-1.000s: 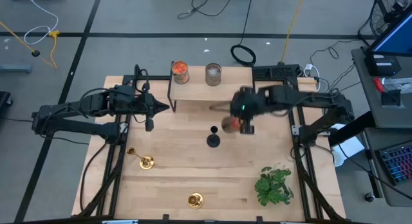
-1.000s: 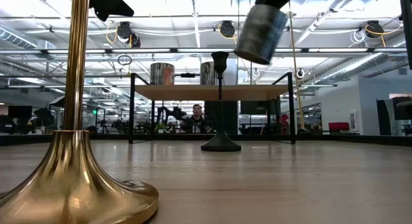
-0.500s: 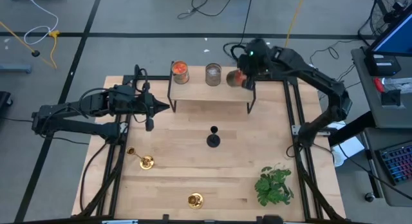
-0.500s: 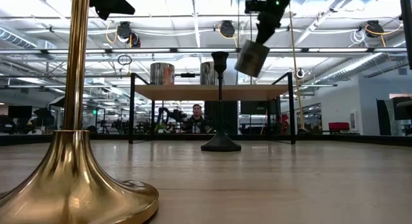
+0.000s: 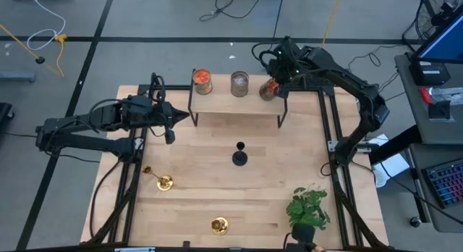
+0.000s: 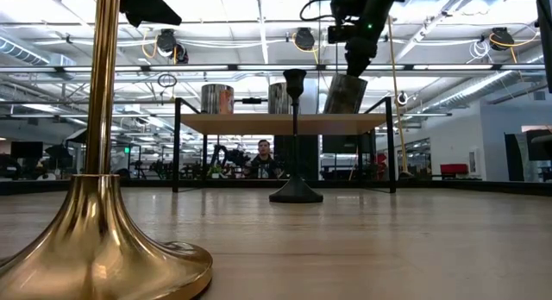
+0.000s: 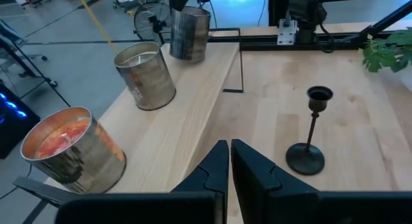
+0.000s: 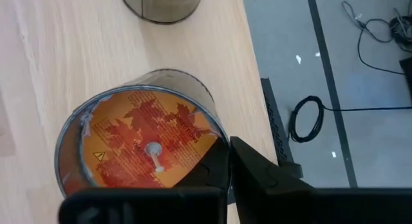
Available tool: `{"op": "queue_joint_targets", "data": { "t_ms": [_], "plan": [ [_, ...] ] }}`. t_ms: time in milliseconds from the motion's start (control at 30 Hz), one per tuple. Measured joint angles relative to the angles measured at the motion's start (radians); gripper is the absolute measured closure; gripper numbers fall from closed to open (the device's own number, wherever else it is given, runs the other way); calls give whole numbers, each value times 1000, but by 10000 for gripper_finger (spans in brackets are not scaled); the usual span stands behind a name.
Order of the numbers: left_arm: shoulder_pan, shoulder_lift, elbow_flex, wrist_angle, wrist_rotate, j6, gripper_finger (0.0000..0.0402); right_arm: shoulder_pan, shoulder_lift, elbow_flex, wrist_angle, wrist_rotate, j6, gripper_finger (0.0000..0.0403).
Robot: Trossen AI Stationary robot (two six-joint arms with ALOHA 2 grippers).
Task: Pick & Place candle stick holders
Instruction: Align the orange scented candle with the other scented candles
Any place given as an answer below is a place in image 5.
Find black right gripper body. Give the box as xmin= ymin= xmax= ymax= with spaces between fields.
xmin=268 ymin=44 xmax=309 ymax=85

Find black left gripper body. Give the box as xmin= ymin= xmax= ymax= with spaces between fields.
xmin=152 ymin=101 xmax=176 ymax=129

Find candle jar orange label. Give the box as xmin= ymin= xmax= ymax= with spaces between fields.
xmin=192 ymin=68 xmax=213 ymax=96

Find silver candle tin white wax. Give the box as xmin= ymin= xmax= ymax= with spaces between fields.
xmin=230 ymin=70 xmax=250 ymax=98

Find gold brass candlestick holder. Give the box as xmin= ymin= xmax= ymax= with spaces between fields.
xmin=141 ymin=164 xmax=174 ymax=192
xmin=211 ymin=217 xmax=230 ymax=236

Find black candlestick holder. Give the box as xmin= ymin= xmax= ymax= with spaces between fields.
xmin=231 ymin=141 xmax=249 ymax=167

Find wooden shelf black legs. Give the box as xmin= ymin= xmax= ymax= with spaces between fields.
xmin=187 ymin=73 xmax=289 ymax=129

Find green plant black pot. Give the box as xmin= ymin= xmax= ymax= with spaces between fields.
xmin=285 ymin=185 xmax=331 ymax=245

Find grey desk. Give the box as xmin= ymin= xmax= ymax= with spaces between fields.
xmin=394 ymin=54 xmax=463 ymax=145

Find white paper sheet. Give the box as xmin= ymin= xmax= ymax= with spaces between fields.
xmin=368 ymin=134 xmax=412 ymax=190

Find small red desk item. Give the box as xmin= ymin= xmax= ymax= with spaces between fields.
xmin=419 ymin=87 xmax=434 ymax=105

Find small black desktop box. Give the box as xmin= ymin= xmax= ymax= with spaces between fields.
xmin=409 ymin=60 xmax=451 ymax=87

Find black standing fan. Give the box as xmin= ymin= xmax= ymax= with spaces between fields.
xmin=402 ymin=0 xmax=463 ymax=52

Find small black desk item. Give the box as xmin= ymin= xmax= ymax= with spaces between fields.
xmin=428 ymin=99 xmax=451 ymax=121

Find monitor with blue screen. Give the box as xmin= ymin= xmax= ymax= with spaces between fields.
xmin=412 ymin=12 xmax=463 ymax=64

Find backlit rainbow keyboard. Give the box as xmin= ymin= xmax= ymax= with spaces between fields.
xmin=422 ymin=159 xmax=463 ymax=209

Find black metal table frame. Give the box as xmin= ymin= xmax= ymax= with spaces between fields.
xmin=86 ymin=83 xmax=390 ymax=251

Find yellow hanging cord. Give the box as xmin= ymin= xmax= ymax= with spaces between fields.
xmin=320 ymin=0 xmax=344 ymax=47

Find black floor cable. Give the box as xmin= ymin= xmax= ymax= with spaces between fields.
xmin=198 ymin=0 xmax=265 ymax=22

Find yellow floor cable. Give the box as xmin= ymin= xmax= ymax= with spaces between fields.
xmin=0 ymin=23 xmax=69 ymax=78

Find white floor cable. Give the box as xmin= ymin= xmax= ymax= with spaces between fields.
xmin=27 ymin=0 xmax=67 ymax=52

